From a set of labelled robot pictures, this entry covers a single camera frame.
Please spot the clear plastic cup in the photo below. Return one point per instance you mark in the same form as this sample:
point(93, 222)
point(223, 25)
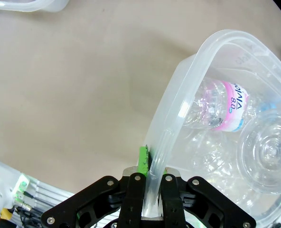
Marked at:
point(268, 152)

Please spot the crumpled clear plastic bottle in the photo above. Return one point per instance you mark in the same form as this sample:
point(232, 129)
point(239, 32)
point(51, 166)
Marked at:
point(214, 156)

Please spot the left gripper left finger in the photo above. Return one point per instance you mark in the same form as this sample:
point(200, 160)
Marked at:
point(131, 197)

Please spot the white equipment box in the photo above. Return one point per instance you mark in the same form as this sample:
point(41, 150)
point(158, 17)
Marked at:
point(2, 175)

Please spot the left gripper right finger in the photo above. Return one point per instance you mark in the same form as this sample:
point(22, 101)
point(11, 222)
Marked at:
point(171, 199)

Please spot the aluminium frame rail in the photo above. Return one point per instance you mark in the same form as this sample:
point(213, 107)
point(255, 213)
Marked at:
point(48, 192)

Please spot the clear plastic container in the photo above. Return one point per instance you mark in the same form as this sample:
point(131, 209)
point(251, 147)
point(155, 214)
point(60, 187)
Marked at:
point(36, 4)
point(249, 59)

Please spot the pink label plastic bottle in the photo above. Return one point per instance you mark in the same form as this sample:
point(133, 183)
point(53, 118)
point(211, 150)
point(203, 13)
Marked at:
point(233, 107)

